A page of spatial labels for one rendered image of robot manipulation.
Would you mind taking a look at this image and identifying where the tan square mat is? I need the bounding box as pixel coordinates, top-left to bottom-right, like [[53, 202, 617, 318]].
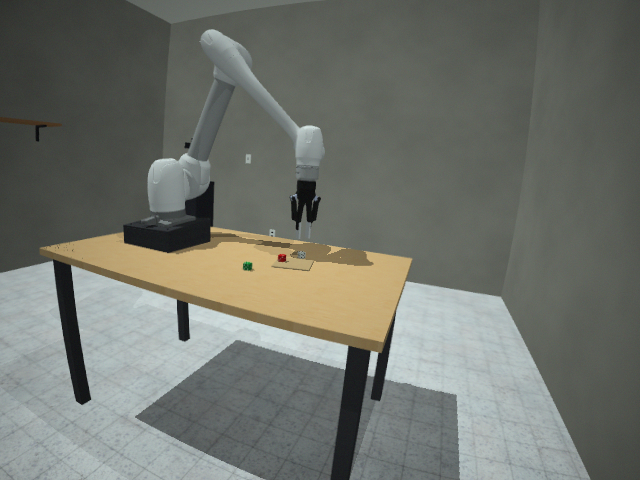
[[271, 257, 314, 271]]

